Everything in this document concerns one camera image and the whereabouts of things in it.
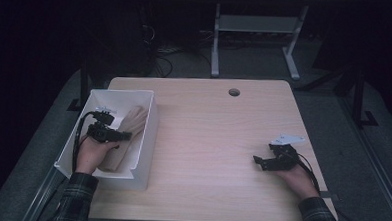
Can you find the grey metal desk frame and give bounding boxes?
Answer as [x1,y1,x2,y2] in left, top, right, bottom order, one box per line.
[209,0,311,82]

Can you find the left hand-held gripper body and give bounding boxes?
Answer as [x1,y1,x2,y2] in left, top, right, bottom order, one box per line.
[87,106,122,144]

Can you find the black metal stand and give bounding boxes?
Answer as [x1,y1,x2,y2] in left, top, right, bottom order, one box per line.
[350,68,382,128]
[66,59,91,113]

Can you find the white rectangular box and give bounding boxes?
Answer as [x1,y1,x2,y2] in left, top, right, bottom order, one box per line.
[53,85,162,192]

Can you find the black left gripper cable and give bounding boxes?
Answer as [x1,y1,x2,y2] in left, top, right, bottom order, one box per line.
[71,109,97,174]

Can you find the person's right hand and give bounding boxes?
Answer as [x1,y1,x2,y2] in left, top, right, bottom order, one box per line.
[273,163,322,201]

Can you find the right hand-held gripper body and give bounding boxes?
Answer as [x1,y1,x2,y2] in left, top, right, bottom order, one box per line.
[266,133,307,173]

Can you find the beige fabric glove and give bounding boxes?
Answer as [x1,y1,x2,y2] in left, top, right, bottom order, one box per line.
[97,103,150,174]

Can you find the black floor cables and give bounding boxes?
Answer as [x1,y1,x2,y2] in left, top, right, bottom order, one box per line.
[149,44,176,80]

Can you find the aluminium floor rail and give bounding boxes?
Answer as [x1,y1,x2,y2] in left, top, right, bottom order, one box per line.
[20,164,64,221]
[332,96,392,221]

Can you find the person's left hand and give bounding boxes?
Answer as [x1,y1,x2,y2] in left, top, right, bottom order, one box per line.
[75,134,121,177]

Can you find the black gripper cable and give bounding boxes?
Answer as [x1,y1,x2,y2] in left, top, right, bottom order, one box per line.
[71,109,97,174]
[292,151,324,194]

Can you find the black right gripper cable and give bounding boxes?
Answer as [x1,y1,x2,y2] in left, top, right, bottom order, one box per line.
[292,151,324,194]

